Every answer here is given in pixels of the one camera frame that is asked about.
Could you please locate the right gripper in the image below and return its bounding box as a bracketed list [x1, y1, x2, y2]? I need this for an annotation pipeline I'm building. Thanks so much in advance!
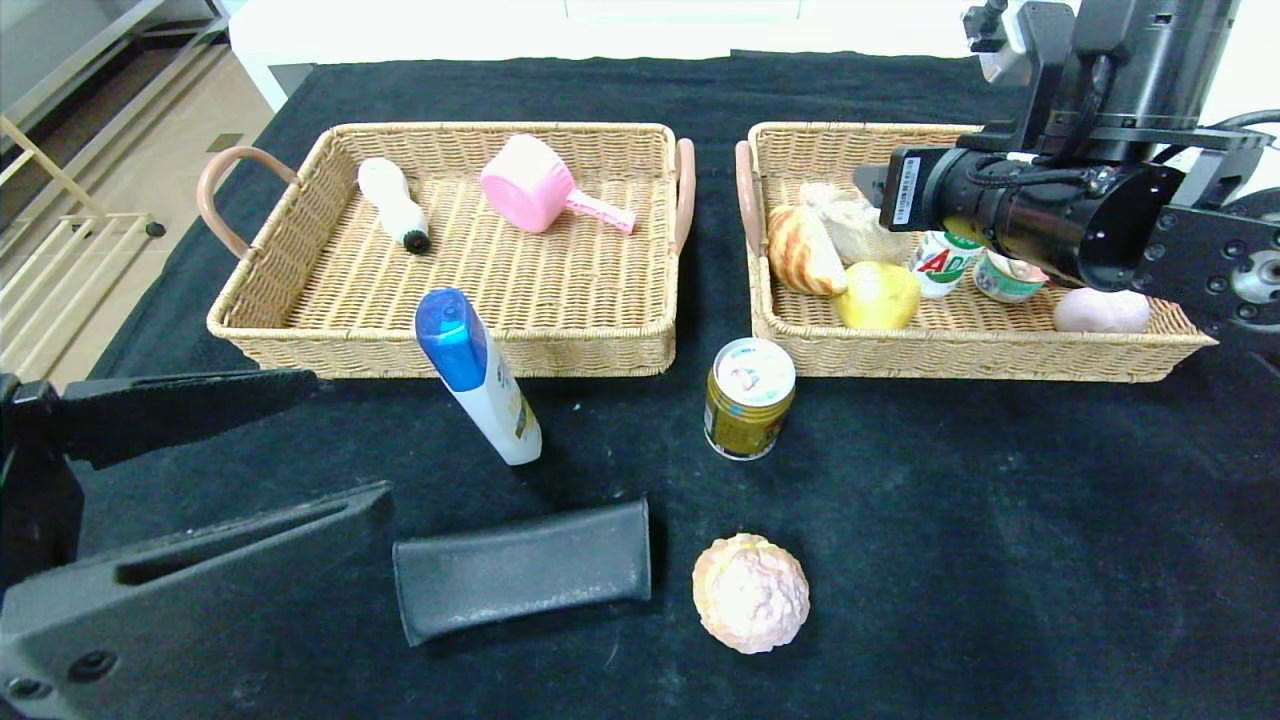
[851, 145, 1100, 276]

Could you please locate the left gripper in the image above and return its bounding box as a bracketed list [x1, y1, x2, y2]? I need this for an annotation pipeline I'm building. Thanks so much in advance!
[0, 369, 392, 720]

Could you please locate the long ridged pastry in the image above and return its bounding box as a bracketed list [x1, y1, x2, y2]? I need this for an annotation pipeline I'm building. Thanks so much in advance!
[800, 182, 906, 266]

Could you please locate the white AD milk bottle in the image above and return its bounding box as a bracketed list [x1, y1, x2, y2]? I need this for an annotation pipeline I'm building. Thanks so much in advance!
[908, 230, 986, 299]

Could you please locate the golden drink can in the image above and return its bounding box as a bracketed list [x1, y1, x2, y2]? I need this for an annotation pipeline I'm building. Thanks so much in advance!
[704, 337, 797, 461]

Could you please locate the round cream puff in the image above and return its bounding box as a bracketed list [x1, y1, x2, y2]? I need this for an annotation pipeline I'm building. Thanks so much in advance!
[692, 533, 811, 655]

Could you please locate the wicker basket holding food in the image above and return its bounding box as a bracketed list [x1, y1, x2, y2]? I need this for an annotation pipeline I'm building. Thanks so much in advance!
[735, 122, 1219, 384]

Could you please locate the wicker basket holding toiletries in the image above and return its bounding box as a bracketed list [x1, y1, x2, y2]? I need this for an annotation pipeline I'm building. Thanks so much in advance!
[197, 122, 696, 379]

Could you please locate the striped croissant bread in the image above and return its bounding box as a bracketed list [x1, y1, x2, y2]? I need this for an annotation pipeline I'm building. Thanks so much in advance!
[767, 205, 848, 298]

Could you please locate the yellow lemon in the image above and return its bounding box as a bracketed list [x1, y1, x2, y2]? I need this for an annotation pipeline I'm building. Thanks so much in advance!
[836, 261, 922, 331]

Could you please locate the small green white tin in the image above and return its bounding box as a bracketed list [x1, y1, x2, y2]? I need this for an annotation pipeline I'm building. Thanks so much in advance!
[973, 248, 1049, 304]

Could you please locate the pale pink egg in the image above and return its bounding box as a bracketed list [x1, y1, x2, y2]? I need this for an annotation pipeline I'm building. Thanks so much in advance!
[1053, 287, 1152, 334]

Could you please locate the black table cloth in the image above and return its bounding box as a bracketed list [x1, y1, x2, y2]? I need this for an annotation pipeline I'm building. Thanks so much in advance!
[85, 50, 1280, 720]

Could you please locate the white shampoo bottle blue cap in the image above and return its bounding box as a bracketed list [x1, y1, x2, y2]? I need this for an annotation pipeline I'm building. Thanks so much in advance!
[415, 288, 543, 467]

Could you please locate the pink plastic scoop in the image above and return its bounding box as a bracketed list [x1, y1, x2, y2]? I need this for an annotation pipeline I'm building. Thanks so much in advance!
[480, 134, 637, 235]

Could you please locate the black leather pouch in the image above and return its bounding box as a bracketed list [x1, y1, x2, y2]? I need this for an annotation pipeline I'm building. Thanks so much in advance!
[392, 497, 653, 648]

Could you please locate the white brush bottle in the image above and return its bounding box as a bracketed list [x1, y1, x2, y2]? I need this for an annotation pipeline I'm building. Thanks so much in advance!
[357, 157, 431, 255]

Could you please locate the grey shelf unit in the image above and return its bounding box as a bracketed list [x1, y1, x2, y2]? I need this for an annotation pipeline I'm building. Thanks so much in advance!
[0, 0, 231, 141]

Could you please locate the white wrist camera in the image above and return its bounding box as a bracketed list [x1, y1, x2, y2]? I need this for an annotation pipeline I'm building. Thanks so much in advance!
[963, 0, 1031, 83]

